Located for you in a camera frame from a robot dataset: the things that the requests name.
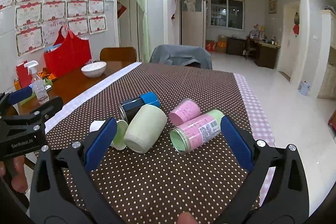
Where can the cream wall cabinet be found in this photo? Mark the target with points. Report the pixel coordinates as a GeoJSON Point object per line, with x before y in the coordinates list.
{"type": "Point", "coordinates": [326, 64]}

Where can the light blue trash bin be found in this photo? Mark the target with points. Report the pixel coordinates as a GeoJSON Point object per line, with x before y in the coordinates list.
{"type": "Point", "coordinates": [304, 88]}

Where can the person's left hand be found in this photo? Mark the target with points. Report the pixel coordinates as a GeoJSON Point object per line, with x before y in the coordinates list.
{"type": "Point", "coordinates": [19, 180]}

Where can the brown wooden chair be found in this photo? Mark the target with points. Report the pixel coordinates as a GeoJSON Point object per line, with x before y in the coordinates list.
{"type": "Point", "coordinates": [124, 54]}

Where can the white refrigerator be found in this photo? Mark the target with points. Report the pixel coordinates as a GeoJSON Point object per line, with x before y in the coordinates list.
{"type": "Point", "coordinates": [194, 23]}

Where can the brown polka dot tablecloth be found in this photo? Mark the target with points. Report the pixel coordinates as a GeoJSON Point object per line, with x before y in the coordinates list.
{"type": "Point", "coordinates": [157, 186]}

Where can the person's right hand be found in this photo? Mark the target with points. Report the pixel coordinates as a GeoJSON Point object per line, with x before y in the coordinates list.
{"type": "Point", "coordinates": [186, 218]}

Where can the white ceramic bowl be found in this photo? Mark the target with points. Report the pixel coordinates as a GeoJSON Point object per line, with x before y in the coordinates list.
{"type": "Point", "coordinates": [95, 69]}

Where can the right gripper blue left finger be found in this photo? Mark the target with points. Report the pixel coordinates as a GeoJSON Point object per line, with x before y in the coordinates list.
{"type": "Point", "coordinates": [82, 157]}

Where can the clear spray bottle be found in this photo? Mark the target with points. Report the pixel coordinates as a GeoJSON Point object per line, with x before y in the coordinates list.
{"type": "Point", "coordinates": [37, 83]}

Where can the red tote bag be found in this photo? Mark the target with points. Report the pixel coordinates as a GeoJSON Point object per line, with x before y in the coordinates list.
{"type": "Point", "coordinates": [71, 53]}

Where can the dark wooden desk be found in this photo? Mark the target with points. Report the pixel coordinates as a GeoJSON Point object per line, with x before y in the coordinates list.
{"type": "Point", "coordinates": [263, 54]}

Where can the blue black can cup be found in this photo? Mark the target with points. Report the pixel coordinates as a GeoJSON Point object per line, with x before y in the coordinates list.
{"type": "Point", "coordinates": [129, 108]}

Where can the small pink cup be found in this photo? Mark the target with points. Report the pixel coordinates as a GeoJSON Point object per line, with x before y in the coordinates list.
{"type": "Point", "coordinates": [184, 112]}

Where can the grey jacket on chair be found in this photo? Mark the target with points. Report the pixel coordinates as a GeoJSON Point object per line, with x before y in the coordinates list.
{"type": "Point", "coordinates": [184, 56]}

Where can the small red paper bag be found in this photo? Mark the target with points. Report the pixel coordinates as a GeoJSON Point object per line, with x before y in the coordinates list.
{"type": "Point", "coordinates": [23, 75]}

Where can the white paper cup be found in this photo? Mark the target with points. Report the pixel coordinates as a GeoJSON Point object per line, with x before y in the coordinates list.
{"type": "Point", "coordinates": [118, 141]}

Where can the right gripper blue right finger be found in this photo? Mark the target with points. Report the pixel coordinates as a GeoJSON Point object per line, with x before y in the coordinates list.
{"type": "Point", "coordinates": [256, 157]}

